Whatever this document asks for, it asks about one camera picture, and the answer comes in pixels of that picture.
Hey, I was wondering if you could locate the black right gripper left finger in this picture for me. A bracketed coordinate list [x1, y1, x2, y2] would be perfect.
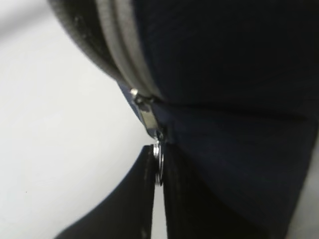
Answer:
[57, 145, 157, 239]

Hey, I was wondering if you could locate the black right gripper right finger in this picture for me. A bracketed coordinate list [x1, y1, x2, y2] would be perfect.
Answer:
[163, 144, 287, 239]

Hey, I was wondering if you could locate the navy blue lunch bag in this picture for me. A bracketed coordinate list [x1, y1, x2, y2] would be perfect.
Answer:
[50, 0, 319, 239]

